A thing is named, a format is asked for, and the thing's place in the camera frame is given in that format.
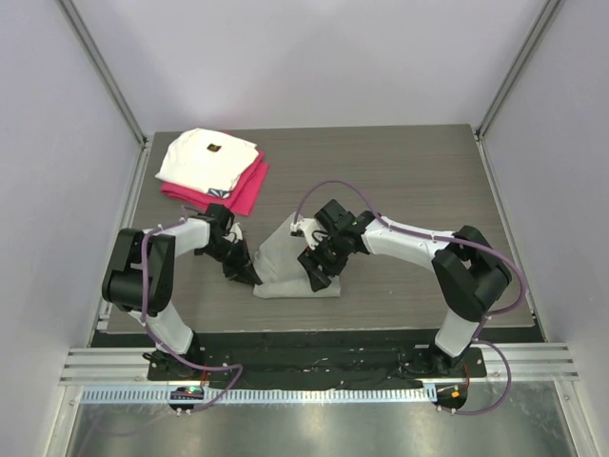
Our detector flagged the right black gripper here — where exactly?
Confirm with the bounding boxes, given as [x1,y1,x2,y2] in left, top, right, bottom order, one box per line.
[298,233,348,292]

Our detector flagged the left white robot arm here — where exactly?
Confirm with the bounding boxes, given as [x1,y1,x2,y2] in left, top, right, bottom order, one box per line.
[102,204,262,380]

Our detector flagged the patterned blue cloth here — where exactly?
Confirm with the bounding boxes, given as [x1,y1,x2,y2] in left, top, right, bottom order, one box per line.
[206,189,231,199]

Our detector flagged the aluminium frame rail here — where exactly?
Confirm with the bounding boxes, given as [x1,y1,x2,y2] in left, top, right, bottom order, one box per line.
[60,344,579,405]

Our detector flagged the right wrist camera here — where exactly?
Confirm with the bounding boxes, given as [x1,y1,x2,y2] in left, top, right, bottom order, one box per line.
[290,218,328,249]

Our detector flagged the white folded cloth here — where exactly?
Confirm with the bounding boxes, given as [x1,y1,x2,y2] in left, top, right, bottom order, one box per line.
[155,129,261,194]

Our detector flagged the grey cloth napkin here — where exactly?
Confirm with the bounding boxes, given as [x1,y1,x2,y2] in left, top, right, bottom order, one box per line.
[253,213,342,299]

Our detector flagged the pink folded cloth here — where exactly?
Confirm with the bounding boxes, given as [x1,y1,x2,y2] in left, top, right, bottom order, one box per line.
[160,146,268,216]

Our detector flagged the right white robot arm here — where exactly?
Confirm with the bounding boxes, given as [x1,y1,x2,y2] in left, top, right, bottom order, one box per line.
[290,200,512,376]

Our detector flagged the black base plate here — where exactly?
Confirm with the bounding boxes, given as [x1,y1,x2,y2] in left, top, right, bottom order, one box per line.
[144,329,487,390]

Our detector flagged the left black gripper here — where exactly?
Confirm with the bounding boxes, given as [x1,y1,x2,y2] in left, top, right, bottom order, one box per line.
[200,238,261,288]

